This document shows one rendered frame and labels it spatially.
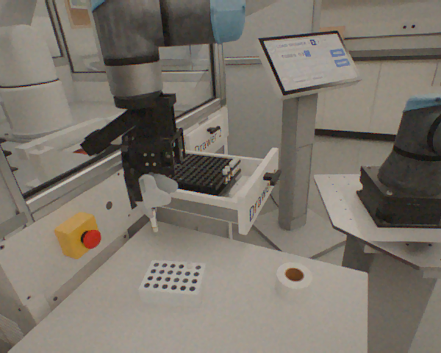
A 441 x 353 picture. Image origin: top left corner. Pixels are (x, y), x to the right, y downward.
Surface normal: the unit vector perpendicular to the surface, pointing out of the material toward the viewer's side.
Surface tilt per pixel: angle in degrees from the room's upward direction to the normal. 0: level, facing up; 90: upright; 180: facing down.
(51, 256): 90
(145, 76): 90
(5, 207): 90
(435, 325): 0
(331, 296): 0
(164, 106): 90
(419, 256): 0
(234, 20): 108
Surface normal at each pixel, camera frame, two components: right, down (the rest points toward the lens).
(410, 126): -0.98, 0.11
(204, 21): 0.18, 0.70
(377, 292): -0.11, 0.47
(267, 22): -0.45, 0.44
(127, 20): 0.22, 0.47
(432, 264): -0.07, -0.89
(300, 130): 0.46, 0.38
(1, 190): 0.90, 0.15
